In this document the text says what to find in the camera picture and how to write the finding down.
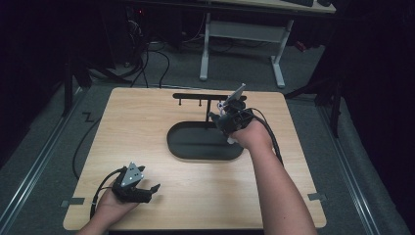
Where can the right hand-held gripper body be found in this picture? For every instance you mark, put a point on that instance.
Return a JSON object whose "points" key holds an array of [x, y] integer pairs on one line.
{"points": [[236, 117]]}

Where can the small red object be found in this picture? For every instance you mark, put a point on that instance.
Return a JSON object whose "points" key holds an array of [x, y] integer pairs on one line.
{"points": [[300, 46]]}

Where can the person's right hand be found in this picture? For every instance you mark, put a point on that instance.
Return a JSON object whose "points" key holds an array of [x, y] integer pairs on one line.
{"points": [[256, 137]]}

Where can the black hook stand with tray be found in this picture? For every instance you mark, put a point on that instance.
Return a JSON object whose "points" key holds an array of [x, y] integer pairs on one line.
{"points": [[195, 140]]}

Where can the person's left hand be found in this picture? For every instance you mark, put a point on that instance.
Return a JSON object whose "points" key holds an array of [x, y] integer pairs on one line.
{"points": [[112, 207]]}

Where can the white-legged desk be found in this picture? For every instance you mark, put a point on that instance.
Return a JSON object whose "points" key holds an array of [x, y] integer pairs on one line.
{"points": [[244, 31]]}

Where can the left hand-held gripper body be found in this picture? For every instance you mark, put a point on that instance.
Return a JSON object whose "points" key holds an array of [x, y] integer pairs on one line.
{"points": [[129, 191]]}

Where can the grey tape piece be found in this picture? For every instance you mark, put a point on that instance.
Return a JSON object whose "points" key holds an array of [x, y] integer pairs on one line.
{"points": [[316, 197], [73, 201]]}

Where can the metal floor rail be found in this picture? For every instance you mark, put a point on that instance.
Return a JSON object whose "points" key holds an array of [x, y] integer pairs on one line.
{"points": [[36, 156], [349, 176]]}

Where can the black metal stand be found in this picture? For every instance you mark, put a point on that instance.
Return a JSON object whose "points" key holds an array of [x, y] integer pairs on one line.
{"points": [[68, 88], [335, 107]]}

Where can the black computer tower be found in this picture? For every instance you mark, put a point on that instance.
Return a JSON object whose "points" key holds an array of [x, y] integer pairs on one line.
{"points": [[133, 32]]}

